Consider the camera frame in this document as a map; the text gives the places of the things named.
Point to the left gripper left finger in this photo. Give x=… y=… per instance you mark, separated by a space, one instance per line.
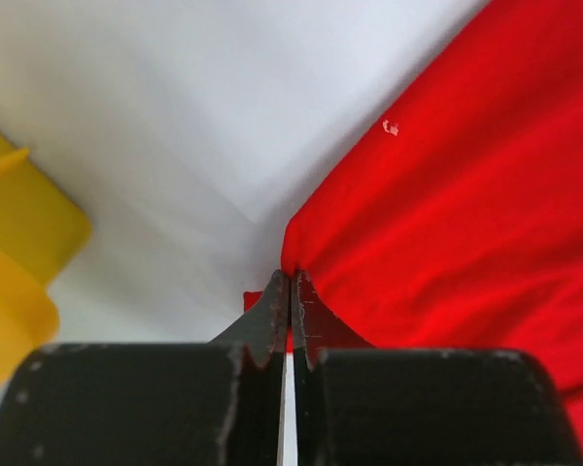
x=215 y=403

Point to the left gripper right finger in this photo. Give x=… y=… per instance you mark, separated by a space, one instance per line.
x=359 y=405

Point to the red t shirt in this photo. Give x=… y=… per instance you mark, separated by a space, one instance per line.
x=457 y=219

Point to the yellow plastic tray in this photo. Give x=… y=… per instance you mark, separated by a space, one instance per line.
x=41 y=230

